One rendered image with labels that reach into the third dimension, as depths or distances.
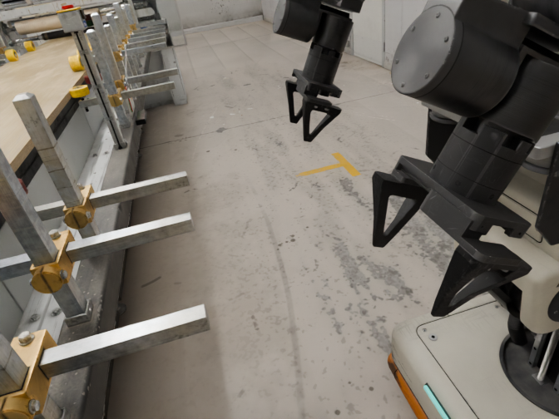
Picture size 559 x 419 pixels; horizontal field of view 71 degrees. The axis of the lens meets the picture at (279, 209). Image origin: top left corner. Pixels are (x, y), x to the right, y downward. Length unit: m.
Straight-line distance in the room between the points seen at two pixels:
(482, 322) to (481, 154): 1.05
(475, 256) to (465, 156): 0.08
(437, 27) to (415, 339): 1.07
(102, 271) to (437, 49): 0.90
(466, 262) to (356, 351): 1.30
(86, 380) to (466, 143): 0.70
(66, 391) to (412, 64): 0.73
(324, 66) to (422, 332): 0.86
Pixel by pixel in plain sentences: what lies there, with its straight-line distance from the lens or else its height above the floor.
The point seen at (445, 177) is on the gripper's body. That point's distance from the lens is 0.34.
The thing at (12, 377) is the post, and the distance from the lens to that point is 0.66.
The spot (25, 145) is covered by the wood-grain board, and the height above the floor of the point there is 0.90.
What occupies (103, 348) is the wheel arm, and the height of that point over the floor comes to 0.82.
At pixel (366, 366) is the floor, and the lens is 1.55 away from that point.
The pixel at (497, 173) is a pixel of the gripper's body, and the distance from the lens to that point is 0.34.
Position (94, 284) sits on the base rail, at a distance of 1.01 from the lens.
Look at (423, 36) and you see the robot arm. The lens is 0.30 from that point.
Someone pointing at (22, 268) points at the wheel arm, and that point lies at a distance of 0.91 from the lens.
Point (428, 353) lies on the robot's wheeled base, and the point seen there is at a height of 0.28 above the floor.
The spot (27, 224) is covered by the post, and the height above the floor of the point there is 0.94.
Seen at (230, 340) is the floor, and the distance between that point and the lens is 1.69.
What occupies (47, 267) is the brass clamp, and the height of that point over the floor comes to 0.86.
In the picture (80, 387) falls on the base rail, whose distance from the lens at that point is 0.81.
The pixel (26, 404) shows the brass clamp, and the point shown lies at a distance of 0.67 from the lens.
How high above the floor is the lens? 1.26
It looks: 32 degrees down
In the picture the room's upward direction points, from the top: 9 degrees counter-clockwise
